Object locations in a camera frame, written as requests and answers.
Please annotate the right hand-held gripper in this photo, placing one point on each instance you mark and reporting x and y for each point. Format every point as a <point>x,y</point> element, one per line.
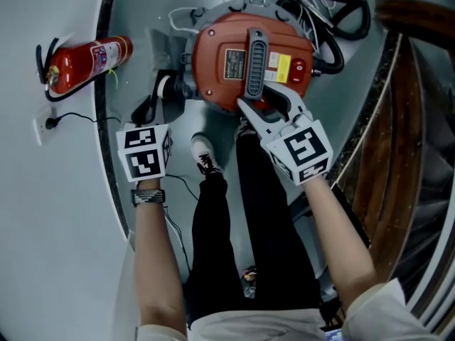
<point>302,151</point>

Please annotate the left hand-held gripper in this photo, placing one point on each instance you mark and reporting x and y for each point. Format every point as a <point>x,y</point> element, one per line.
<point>142,155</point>

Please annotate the grey fabric bag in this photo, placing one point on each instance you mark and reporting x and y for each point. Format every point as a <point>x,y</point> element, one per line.
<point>167,48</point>

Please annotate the red canister vacuum cleaner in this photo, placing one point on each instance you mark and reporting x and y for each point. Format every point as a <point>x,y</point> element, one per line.
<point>217,55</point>

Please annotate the person's right forearm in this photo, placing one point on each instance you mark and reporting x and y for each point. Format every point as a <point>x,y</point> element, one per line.
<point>337,240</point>

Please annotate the person's left forearm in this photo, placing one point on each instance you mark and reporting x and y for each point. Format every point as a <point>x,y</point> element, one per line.
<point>156,261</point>

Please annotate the person's right shoe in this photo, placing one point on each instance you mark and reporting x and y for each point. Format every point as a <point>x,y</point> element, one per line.
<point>246,128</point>

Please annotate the person's shoe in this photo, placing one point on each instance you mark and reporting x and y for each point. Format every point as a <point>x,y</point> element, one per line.
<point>204,153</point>
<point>246,128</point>

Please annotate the yellow zip tie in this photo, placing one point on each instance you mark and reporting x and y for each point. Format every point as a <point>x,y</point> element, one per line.
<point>113,78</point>

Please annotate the person's left shoe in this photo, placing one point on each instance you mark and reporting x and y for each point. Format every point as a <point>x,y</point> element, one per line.
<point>204,153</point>

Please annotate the woven grey wristband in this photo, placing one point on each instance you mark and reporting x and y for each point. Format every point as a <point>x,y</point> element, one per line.
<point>147,197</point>

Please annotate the red fire extinguisher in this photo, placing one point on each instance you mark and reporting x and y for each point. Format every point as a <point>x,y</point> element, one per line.
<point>78,66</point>

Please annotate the person's black trousers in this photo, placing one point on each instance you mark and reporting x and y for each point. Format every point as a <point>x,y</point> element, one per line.
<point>263,219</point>

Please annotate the black flat case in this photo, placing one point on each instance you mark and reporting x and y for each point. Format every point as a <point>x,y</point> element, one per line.
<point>350,211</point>

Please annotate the small colourful pendant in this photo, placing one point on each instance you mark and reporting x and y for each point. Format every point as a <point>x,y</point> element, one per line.
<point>249,275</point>

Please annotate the person's white shirt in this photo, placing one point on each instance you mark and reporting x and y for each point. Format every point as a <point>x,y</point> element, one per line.
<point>256,327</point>

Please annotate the small lit screen device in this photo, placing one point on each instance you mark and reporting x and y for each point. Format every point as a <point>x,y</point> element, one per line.
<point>333,335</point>

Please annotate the white wall socket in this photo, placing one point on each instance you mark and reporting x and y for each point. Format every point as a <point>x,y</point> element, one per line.
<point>42,128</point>

